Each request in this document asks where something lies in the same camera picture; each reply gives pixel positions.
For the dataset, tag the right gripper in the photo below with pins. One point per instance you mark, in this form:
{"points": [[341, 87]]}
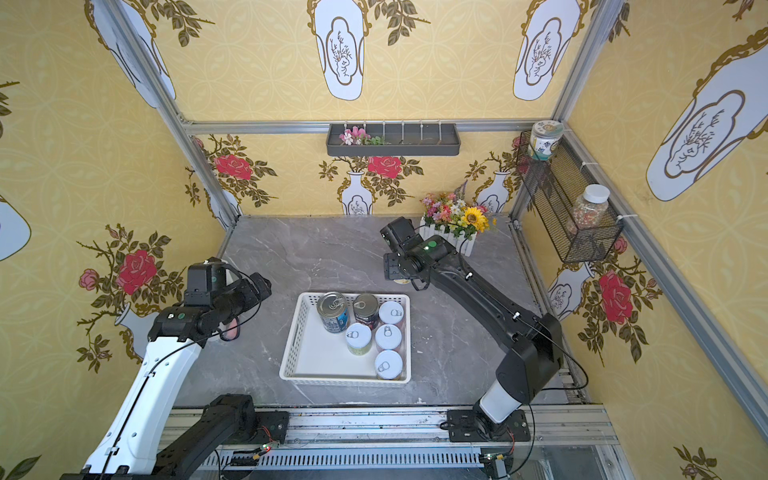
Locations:
{"points": [[393, 266]]}

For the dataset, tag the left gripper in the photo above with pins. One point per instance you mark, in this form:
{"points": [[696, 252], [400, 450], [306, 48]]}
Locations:
{"points": [[253, 288]]}

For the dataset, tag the pink small can front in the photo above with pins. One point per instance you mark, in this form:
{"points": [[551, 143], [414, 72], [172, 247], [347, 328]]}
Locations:
{"points": [[391, 313]]}

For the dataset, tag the pink small can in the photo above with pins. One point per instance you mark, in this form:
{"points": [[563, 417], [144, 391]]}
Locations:
{"points": [[391, 313], [388, 337]]}

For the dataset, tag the red labelled tin can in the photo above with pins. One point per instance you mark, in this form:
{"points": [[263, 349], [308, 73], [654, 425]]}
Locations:
{"points": [[365, 309]]}

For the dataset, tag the pink small can back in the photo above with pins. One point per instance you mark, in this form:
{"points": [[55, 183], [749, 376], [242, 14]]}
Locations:
{"points": [[388, 337]]}

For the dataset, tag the blue labelled tin can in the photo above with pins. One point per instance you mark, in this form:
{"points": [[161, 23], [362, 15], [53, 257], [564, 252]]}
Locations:
{"points": [[333, 310]]}

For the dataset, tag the white small can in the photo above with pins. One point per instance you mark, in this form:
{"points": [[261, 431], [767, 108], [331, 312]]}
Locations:
{"points": [[359, 339]]}

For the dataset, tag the white plastic basket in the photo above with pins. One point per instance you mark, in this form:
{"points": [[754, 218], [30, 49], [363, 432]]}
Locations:
{"points": [[352, 357]]}

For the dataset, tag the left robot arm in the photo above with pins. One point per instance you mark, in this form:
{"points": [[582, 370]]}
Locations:
{"points": [[130, 448]]}

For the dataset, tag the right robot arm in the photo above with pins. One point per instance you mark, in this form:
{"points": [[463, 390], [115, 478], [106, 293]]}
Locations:
{"points": [[532, 344]]}

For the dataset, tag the purple small object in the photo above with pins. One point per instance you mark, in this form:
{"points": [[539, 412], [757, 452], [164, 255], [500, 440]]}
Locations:
{"points": [[231, 330]]}

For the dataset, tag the flower box white fence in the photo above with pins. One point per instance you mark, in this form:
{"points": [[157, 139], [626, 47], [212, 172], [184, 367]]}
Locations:
{"points": [[451, 217]]}

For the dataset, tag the pink artificial flowers on shelf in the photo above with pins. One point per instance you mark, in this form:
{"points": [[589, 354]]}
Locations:
{"points": [[359, 136]]}

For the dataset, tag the patterned jar on rack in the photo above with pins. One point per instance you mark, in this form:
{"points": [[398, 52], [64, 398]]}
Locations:
{"points": [[544, 139]]}

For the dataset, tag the clear jar white lid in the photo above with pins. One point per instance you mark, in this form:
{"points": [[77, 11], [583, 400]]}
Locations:
{"points": [[589, 208]]}

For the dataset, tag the grey wall shelf tray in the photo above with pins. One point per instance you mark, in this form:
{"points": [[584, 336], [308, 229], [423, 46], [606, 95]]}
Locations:
{"points": [[401, 138]]}

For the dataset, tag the black wire wall basket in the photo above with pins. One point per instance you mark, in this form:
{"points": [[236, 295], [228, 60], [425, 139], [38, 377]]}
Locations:
{"points": [[554, 187]]}

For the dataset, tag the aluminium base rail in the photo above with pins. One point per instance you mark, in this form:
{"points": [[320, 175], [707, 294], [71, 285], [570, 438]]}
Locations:
{"points": [[386, 437]]}

